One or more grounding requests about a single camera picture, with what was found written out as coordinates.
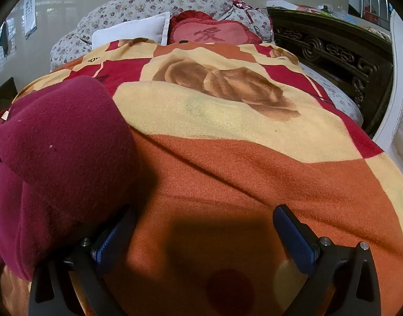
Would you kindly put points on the red heart pillow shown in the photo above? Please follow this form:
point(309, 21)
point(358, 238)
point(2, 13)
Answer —
point(217, 33)

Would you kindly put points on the pale floral bed sheet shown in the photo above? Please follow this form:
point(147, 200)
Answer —
point(336, 95)

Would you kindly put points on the wall calendar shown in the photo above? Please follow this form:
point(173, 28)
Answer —
point(29, 16)

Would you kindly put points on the dark hanging cloth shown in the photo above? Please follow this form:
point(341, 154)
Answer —
point(4, 39)

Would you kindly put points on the white pillow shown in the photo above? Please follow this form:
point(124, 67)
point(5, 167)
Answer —
point(132, 31)

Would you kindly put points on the white flat box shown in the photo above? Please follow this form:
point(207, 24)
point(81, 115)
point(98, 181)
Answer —
point(283, 5)

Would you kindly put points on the metal rack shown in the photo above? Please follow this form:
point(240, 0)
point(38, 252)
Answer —
point(372, 3)

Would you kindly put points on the floral grey quilt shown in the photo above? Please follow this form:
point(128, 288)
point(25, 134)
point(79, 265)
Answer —
point(129, 10)

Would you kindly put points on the printed orange yellow blanket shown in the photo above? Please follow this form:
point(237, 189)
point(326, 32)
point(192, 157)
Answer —
point(237, 177)

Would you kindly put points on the maroon fleece garment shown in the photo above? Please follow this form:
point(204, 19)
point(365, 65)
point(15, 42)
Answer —
point(56, 154)

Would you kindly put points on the dark wooden cabinet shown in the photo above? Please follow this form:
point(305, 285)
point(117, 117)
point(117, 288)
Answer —
point(4, 95)

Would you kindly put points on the white padded bed frame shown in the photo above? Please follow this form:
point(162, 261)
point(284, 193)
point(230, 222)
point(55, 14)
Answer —
point(398, 72)

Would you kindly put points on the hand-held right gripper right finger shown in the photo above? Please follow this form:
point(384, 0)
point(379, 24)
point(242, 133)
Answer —
point(295, 237)

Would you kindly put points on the dark carved wooden headboard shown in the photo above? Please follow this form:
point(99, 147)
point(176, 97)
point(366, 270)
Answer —
point(336, 49)

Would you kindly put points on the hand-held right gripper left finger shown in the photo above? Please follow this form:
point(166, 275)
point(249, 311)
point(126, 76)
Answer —
point(111, 241)

